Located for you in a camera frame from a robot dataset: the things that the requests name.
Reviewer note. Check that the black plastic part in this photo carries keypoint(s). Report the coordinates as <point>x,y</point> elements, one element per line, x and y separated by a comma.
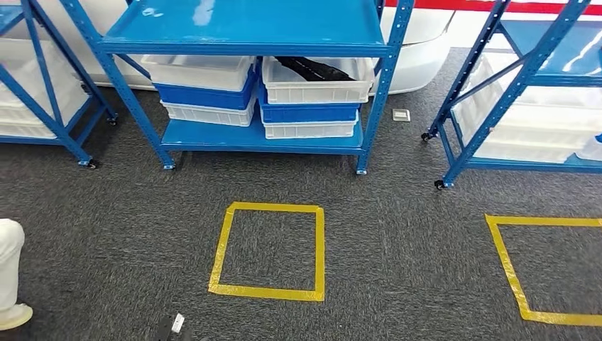
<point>315,70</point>

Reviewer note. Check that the white plastic crate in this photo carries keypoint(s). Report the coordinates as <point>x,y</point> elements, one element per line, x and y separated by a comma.
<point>305,130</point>
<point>207,115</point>
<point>531,141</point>
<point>591,153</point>
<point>320,91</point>
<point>555,99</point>
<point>19,89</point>
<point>197,70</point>

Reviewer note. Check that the yellow floor tape square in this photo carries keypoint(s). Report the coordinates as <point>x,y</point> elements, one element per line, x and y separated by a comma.
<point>320,254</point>
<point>506,263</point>

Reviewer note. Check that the floor outlet cover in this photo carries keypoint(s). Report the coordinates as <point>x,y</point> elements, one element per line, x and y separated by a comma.
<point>401,115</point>

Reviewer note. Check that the white car with red stripe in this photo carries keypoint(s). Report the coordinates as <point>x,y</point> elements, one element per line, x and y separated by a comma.
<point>414,56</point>

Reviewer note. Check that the person's leg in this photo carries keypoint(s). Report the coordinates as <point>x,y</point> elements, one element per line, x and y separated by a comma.
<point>9,263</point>

